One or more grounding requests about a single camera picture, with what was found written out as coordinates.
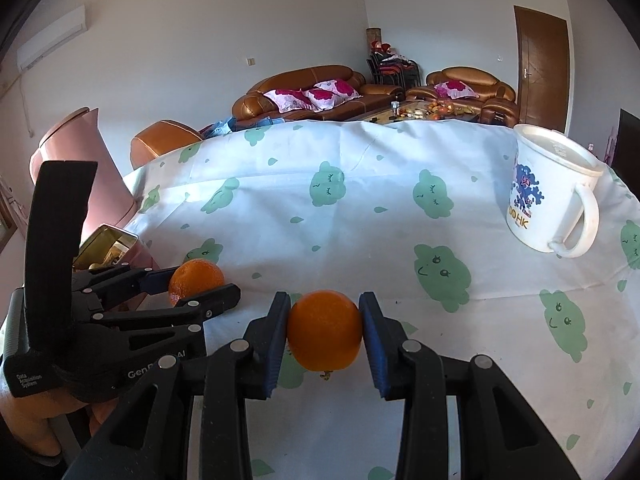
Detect brown leather chair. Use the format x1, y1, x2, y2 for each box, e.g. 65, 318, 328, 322
131, 119, 205, 170

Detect black television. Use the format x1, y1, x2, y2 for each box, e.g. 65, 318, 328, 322
618, 108, 640, 176

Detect blue plaid cloth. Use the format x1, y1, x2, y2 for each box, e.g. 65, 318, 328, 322
202, 116, 273, 138

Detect pink electric kettle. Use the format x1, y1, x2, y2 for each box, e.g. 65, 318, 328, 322
29, 106, 161, 271

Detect white mug with blue print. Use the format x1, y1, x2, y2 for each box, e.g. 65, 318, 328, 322
504, 124, 606, 259

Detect stacked dark chairs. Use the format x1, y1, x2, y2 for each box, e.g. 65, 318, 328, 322
367, 42, 420, 87

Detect orange tangerine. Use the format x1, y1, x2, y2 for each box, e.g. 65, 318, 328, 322
168, 258, 226, 307

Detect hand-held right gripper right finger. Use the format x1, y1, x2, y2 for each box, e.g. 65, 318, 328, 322
358, 290, 583, 480

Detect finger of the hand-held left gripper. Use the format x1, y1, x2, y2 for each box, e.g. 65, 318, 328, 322
95, 282, 242, 332
72, 266, 177, 307

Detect small orange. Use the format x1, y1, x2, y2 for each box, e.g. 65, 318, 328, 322
286, 290, 364, 372

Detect pink metal tin box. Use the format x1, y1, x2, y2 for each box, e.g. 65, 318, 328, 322
74, 226, 161, 272

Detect brown leather armchair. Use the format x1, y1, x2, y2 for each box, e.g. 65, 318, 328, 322
406, 66, 518, 126

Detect brown wooden door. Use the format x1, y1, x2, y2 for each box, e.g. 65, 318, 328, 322
514, 5, 571, 135

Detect glass coffee table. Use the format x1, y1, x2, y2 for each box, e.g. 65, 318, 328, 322
345, 100, 481, 123

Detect white tablecloth with green clouds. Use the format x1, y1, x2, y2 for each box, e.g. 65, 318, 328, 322
65, 119, 640, 480

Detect white air conditioner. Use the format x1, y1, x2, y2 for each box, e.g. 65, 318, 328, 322
16, 6, 87, 71

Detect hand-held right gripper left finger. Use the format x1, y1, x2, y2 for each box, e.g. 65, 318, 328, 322
62, 290, 293, 480

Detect brown leather sofa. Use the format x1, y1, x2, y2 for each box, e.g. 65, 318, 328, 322
231, 65, 406, 123

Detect pink floral cushion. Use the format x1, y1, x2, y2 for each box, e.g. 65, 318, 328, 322
304, 79, 362, 111
434, 80, 477, 100
263, 87, 315, 112

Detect person's left hand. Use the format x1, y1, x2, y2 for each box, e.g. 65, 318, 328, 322
0, 385, 118, 461

